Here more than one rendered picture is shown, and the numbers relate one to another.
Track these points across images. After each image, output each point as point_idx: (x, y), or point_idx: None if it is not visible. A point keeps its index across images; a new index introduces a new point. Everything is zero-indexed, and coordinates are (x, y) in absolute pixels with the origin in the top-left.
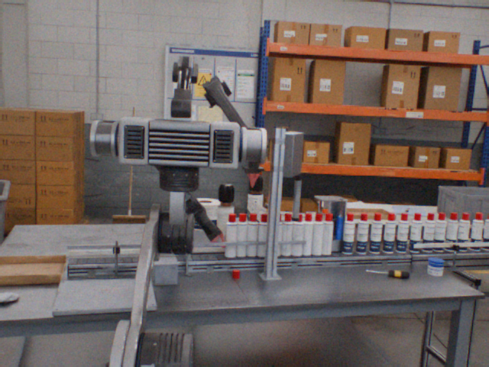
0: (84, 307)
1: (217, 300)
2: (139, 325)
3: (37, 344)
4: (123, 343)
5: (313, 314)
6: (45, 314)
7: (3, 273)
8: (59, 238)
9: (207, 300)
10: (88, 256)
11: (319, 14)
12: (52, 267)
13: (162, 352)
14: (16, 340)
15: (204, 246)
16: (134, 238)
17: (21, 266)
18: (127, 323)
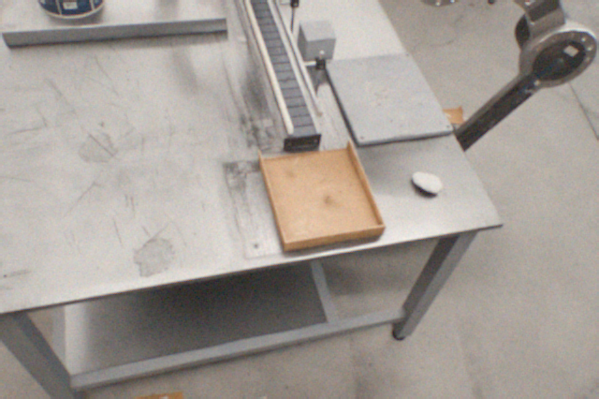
0: (434, 105)
1: (366, 15)
2: (565, 20)
3: (125, 344)
4: (591, 30)
5: None
6: (448, 140)
7: (326, 222)
8: (100, 199)
9: (366, 22)
10: (218, 139)
11: None
12: (285, 169)
13: (571, 19)
14: None
15: (202, 5)
16: (102, 93)
17: (288, 208)
18: (574, 23)
